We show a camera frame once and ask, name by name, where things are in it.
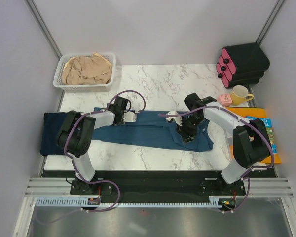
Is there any blue t shirt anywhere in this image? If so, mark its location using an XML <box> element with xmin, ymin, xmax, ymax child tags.
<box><xmin>92</xmin><ymin>111</ymin><xmax>214</xmax><ymax>152</ymax></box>

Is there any blue treehouse book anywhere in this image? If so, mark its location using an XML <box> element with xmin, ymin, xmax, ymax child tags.
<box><xmin>246</xmin><ymin>116</ymin><xmax>277</xmax><ymax>154</ymax></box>

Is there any white cable duct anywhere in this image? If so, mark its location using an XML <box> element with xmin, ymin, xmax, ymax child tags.
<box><xmin>35</xmin><ymin>197</ymin><xmax>227</xmax><ymax>208</ymax></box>

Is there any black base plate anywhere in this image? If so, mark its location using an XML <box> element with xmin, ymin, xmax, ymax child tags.
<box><xmin>70</xmin><ymin>169</ymin><xmax>246</xmax><ymax>204</ymax></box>

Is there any white plastic basket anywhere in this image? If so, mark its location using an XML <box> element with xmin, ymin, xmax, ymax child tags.
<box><xmin>53</xmin><ymin>52</ymin><xmax>116</xmax><ymax>93</ymax></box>

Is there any aluminium rail frame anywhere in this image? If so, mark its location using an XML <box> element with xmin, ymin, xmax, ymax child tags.
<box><xmin>13</xmin><ymin>177</ymin><xmax>296</xmax><ymax>237</ymax></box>

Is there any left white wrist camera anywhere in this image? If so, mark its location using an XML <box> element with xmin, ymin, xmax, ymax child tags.
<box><xmin>123</xmin><ymin>111</ymin><xmax>137</xmax><ymax>123</ymax></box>

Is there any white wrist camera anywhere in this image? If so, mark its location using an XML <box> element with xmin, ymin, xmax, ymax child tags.
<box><xmin>165</xmin><ymin>111</ymin><xmax>183</xmax><ymax>126</ymax></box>
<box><xmin>123</xmin><ymin>111</ymin><xmax>137</xmax><ymax>123</ymax></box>

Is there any yellow mug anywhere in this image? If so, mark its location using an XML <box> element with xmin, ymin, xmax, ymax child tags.
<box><xmin>230</xmin><ymin>85</ymin><xmax>254</xmax><ymax>106</ymax></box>

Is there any orange folder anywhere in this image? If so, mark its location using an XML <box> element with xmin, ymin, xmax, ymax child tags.
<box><xmin>227</xmin><ymin>107</ymin><xmax>282</xmax><ymax>164</ymax></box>

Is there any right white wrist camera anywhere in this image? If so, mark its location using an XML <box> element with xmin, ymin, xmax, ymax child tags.
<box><xmin>165</xmin><ymin>111</ymin><xmax>183</xmax><ymax>126</ymax></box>

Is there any pink cube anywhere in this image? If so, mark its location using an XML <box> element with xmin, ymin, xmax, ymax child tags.
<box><xmin>217</xmin><ymin>94</ymin><xmax>232</xmax><ymax>107</ymax></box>

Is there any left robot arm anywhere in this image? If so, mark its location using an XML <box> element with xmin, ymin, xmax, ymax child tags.
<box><xmin>56</xmin><ymin>96</ymin><xmax>131</xmax><ymax>195</ymax></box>

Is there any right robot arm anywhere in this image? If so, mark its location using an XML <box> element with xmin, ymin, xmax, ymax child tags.
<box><xmin>176</xmin><ymin>93</ymin><xmax>274</xmax><ymax>195</ymax></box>

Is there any black pink drawer unit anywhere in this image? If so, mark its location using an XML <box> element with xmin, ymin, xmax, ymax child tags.
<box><xmin>216</xmin><ymin>42</ymin><xmax>270</xmax><ymax>89</ymax></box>

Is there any folded navy t shirt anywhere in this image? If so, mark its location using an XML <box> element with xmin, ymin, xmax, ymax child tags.
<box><xmin>40</xmin><ymin>112</ymin><xmax>67</xmax><ymax>156</ymax></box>

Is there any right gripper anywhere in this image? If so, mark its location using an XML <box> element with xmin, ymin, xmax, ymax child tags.
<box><xmin>175</xmin><ymin>114</ymin><xmax>204</xmax><ymax>145</ymax></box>

